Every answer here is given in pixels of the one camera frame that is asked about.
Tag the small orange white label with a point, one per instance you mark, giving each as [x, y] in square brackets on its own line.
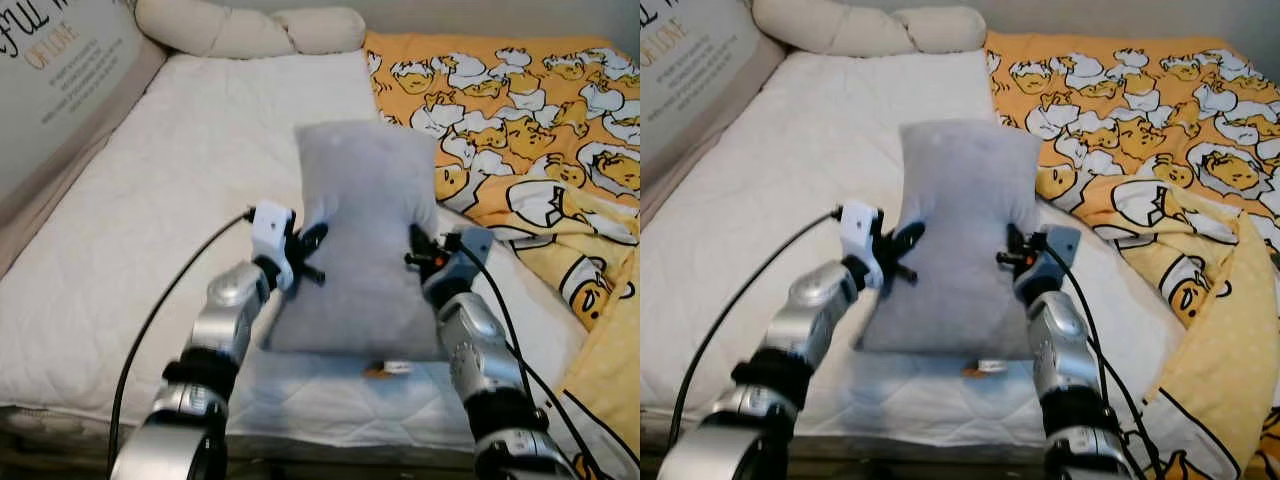
[985, 367]
[388, 367]

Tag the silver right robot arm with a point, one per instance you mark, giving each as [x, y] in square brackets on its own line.
[470, 345]
[1060, 345]

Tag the beige braided bolster pillow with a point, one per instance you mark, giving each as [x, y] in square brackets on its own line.
[850, 28]
[230, 28]

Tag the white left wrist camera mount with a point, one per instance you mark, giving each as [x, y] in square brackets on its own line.
[858, 230]
[270, 232]

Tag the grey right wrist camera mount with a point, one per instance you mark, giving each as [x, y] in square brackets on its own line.
[474, 250]
[1062, 250]

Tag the grey pillow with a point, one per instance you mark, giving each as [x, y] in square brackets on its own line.
[365, 250]
[965, 250]

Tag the grey printed bed bumper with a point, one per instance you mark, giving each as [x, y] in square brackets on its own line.
[50, 90]
[690, 80]

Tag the yellow cartoon print blanket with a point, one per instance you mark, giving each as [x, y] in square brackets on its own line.
[520, 120]
[1130, 110]

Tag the white quilted mattress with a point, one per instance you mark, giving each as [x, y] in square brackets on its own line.
[800, 200]
[150, 230]

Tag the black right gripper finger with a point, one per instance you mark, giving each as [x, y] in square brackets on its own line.
[414, 261]
[1006, 259]
[1013, 237]
[418, 237]

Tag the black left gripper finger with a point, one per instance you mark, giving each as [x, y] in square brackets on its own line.
[900, 271]
[311, 271]
[313, 238]
[906, 238]

